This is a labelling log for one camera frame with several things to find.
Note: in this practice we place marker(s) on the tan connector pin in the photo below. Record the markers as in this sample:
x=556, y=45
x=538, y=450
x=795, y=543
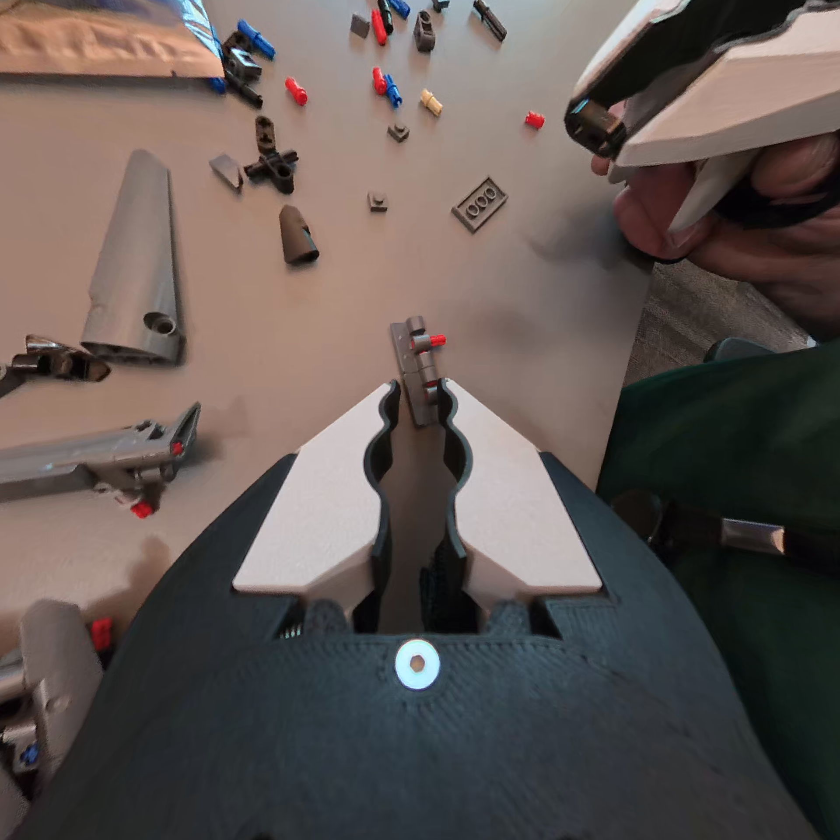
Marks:
x=431, y=102

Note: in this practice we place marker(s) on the black cross connector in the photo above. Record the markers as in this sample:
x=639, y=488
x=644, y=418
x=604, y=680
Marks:
x=275, y=170

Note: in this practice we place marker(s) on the black oval link piece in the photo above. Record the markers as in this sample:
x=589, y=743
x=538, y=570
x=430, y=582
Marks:
x=264, y=134

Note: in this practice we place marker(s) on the small grey slope tile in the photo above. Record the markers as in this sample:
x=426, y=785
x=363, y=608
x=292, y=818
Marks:
x=226, y=172

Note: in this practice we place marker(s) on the dark curved connector piece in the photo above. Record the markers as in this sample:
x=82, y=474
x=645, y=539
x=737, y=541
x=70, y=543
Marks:
x=59, y=361

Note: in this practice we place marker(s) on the grey panel subassembly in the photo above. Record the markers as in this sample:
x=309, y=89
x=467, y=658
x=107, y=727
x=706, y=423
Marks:
x=59, y=689

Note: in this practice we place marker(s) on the long grey wing panel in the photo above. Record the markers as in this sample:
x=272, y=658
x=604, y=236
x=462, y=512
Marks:
x=131, y=262

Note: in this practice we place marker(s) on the black connector pin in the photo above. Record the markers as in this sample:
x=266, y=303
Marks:
x=246, y=92

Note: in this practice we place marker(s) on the dark grey hole brick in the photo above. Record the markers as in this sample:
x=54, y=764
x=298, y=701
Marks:
x=241, y=59

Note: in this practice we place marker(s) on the silver foil bag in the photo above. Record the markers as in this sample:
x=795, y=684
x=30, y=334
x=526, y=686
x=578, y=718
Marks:
x=98, y=39

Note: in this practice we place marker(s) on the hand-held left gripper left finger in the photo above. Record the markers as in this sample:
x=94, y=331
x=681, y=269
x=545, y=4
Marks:
x=308, y=525

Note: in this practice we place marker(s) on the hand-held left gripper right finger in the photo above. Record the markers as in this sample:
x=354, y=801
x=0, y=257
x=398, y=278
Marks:
x=525, y=525

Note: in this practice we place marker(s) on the small grey stud plate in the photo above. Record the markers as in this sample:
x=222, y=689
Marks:
x=378, y=202
x=398, y=132

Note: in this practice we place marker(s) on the red connector pin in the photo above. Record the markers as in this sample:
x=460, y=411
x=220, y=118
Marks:
x=379, y=80
x=296, y=91
x=535, y=119

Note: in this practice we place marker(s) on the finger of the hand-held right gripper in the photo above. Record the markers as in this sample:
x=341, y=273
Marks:
x=623, y=46
x=754, y=98

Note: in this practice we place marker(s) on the person's right hand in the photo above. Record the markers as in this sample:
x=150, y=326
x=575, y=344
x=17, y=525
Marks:
x=754, y=262

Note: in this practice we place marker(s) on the cluster of small assorted pieces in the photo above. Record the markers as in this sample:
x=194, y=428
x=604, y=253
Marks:
x=379, y=26

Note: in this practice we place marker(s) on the dark grey cone piece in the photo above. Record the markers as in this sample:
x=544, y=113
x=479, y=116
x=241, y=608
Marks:
x=298, y=236

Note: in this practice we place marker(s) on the blue connector pin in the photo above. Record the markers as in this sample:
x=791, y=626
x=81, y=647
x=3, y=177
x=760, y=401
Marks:
x=392, y=92
x=257, y=38

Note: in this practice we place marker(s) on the grey plate with three holes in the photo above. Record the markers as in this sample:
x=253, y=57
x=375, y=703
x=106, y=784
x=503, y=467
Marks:
x=480, y=205

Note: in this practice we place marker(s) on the grey beam with red pins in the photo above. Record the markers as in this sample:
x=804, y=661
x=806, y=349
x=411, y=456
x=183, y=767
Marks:
x=413, y=374

